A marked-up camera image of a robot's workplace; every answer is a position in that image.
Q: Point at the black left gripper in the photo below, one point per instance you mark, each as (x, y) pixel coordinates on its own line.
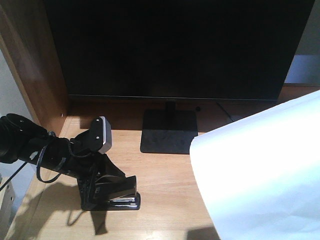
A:
(81, 163)

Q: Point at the black stapler with orange button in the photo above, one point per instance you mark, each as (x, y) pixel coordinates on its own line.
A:
(119, 195)

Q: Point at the white paper sheets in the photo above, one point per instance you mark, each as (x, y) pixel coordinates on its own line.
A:
(259, 177)

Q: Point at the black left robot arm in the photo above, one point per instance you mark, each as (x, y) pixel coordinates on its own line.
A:
(22, 139)

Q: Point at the wooden desk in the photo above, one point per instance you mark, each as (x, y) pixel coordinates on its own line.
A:
(170, 200)

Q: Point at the black computer monitor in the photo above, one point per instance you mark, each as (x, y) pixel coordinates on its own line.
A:
(225, 50)

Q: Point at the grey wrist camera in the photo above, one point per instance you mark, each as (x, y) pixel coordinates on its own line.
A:
(100, 135)

